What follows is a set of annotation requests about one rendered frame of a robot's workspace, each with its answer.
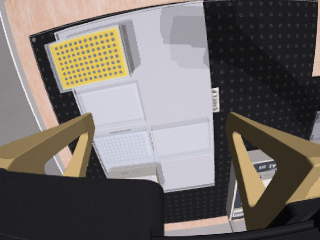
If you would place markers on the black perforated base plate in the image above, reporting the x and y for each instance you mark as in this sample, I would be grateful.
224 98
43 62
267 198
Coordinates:
261 58

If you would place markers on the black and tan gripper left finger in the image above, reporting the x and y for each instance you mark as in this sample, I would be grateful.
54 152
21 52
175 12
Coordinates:
30 153

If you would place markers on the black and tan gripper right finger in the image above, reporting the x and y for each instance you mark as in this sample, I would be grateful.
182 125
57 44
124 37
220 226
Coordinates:
298 169

